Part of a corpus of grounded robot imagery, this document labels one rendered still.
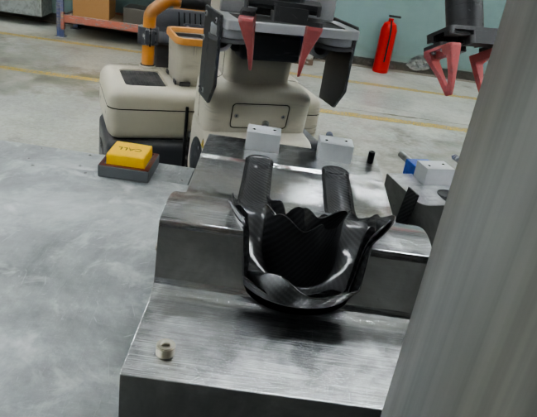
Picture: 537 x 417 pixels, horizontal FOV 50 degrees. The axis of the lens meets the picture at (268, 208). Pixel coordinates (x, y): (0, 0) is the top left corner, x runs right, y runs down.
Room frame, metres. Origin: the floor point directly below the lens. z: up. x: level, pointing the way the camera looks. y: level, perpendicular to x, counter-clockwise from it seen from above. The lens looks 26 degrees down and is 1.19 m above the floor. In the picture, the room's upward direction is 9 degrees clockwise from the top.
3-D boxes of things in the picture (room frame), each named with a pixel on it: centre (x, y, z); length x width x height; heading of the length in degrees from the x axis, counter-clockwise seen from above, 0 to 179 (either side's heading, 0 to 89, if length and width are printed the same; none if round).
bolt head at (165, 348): (0.37, 0.07, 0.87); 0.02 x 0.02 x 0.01
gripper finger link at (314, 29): (0.83, 0.00, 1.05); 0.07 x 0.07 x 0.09; 1
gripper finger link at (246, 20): (0.83, 0.04, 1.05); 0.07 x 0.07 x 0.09; 1
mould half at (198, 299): (0.60, -0.03, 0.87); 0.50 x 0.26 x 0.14; 1
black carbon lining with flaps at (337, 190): (0.61, -0.04, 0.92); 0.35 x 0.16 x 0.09; 1
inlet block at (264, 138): (0.87, 0.02, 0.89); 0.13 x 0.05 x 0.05; 2
